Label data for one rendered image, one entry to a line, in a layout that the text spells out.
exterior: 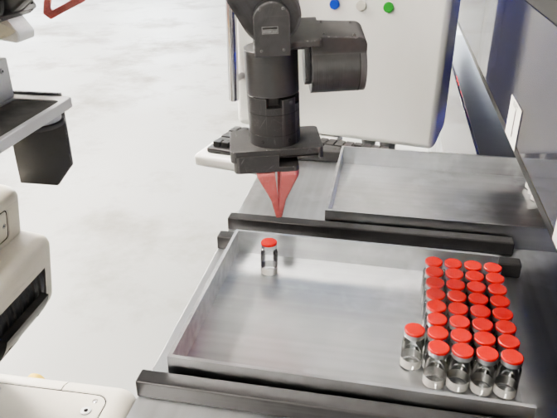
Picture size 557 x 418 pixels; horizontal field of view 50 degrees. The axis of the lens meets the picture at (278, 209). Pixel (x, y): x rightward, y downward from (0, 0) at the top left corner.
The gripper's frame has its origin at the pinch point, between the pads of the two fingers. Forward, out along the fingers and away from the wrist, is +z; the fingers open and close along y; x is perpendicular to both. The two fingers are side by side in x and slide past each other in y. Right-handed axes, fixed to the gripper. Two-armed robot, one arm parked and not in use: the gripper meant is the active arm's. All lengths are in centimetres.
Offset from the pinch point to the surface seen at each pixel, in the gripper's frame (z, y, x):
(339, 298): 9.8, 6.6, -5.6
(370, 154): 9.5, 18.8, 34.8
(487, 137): 16, 48, 53
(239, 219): 8.2, -5.1, 12.4
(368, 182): 11.3, 16.8, 27.2
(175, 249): 101, -38, 153
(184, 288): 101, -32, 124
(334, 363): 9.3, 4.2, -17.0
